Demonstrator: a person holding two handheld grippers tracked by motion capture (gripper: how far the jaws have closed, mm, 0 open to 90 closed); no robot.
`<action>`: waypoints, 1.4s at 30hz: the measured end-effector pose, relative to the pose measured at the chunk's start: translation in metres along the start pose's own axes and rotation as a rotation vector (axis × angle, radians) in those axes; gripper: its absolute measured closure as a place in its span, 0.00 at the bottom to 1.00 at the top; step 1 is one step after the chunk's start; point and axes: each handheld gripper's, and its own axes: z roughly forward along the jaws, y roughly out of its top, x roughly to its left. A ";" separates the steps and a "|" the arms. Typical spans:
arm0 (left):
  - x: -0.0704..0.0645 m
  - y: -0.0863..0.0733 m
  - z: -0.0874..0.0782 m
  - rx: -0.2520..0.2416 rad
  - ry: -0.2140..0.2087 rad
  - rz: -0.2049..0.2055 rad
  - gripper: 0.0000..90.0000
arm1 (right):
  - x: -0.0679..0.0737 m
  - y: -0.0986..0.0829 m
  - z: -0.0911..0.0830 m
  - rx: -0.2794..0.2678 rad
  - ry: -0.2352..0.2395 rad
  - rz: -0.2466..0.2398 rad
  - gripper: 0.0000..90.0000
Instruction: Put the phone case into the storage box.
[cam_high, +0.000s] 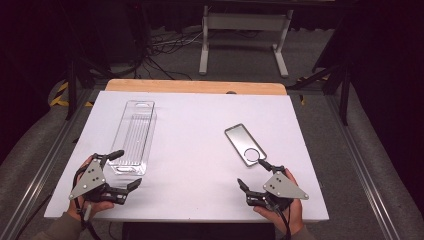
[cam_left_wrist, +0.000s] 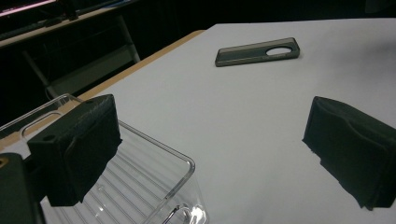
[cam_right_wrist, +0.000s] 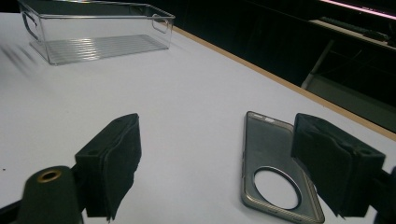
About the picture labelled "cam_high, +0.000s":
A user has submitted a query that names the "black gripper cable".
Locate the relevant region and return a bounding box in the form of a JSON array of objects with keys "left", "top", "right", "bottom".
[
  {"left": 72, "top": 166, "right": 103, "bottom": 240},
  {"left": 266, "top": 203, "right": 293, "bottom": 240}
]

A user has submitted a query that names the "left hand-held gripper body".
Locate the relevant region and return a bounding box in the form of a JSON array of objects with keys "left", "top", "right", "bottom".
[{"left": 68, "top": 152, "right": 129, "bottom": 206}]

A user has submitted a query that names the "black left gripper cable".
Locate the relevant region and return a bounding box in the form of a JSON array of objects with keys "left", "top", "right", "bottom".
[{"left": 72, "top": 166, "right": 103, "bottom": 240}]

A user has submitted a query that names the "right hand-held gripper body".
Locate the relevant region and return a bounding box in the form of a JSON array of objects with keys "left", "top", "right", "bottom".
[{"left": 245, "top": 164, "right": 310, "bottom": 212}]

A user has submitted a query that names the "wooden table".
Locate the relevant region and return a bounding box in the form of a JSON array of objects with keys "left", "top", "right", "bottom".
[{"left": 104, "top": 78, "right": 288, "bottom": 96}]

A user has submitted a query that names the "white metal stand frame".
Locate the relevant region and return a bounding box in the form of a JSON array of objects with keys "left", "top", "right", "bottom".
[{"left": 198, "top": 4, "right": 295, "bottom": 79}]

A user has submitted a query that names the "black metal stand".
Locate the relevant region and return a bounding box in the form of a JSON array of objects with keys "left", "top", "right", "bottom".
[{"left": 288, "top": 63, "right": 353, "bottom": 127}]

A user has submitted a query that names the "yellow black floor tape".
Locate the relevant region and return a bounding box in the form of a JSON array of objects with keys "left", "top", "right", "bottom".
[{"left": 49, "top": 81, "right": 95, "bottom": 108}]

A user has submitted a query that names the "aluminium floor rail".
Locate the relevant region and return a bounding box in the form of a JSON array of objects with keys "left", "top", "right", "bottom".
[
  {"left": 326, "top": 94, "right": 403, "bottom": 240},
  {"left": 0, "top": 88, "right": 99, "bottom": 240}
]

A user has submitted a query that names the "black tripod stand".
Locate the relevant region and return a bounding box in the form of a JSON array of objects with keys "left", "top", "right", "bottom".
[{"left": 64, "top": 56, "right": 113, "bottom": 122}]

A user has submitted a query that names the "clear plastic tray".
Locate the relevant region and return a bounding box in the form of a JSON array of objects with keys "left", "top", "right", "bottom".
[{"left": 107, "top": 99, "right": 158, "bottom": 177}]

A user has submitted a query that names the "clear phone case with ring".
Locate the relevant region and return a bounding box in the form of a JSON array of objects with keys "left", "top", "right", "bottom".
[{"left": 224, "top": 123, "right": 268, "bottom": 168}]

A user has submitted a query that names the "person's left hand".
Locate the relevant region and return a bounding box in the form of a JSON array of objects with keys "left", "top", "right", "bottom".
[{"left": 66, "top": 154, "right": 115, "bottom": 222}]

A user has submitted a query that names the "white table board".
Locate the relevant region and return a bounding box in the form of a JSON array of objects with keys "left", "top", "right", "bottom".
[{"left": 43, "top": 90, "right": 330, "bottom": 224}]

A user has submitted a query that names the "tangle of floor cables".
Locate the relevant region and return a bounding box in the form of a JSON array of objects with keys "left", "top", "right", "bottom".
[{"left": 139, "top": 28, "right": 204, "bottom": 82}]

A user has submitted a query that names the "person's right hand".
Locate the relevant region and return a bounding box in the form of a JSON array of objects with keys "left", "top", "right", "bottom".
[{"left": 253, "top": 168, "right": 304, "bottom": 236}]

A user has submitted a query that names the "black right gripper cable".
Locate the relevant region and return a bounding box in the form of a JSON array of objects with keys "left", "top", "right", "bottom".
[{"left": 266, "top": 203, "right": 293, "bottom": 240}]

